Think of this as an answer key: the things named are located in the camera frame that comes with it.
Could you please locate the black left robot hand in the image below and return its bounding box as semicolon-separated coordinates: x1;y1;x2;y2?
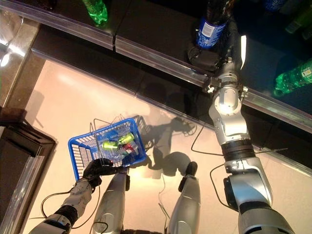
82;159;125;189

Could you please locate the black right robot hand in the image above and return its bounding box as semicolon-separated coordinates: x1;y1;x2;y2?
186;0;248;72

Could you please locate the small Pepsi cola bottle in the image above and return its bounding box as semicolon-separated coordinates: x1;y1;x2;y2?
262;0;289;13
195;0;230;51

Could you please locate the blue plastic shopping basket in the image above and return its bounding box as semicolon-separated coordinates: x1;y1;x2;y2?
67;114;148;182

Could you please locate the clear water bottle red label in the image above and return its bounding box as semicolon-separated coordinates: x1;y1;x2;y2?
119;143;140;157

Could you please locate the small green Sprite bottle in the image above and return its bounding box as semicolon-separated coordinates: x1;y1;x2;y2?
82;0;108;27
273;58;312;98

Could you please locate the dark robot torso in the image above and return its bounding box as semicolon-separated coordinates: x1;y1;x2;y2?
121;228;171;234

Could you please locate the pale held object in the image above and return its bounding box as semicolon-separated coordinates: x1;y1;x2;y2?
168;175;202;234

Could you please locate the dark base plinth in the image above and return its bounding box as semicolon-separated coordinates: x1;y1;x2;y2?
0;14;48;109

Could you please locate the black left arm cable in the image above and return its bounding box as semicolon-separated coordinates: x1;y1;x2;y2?
40;185;101;229

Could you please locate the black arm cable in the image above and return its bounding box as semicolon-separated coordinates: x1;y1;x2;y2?
191;121;236;208
40;185;101;229

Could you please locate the thin white floor cable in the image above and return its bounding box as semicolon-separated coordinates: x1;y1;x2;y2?
157;175;172;220

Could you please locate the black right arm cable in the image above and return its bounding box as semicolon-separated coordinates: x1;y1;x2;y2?
191;121;236;208

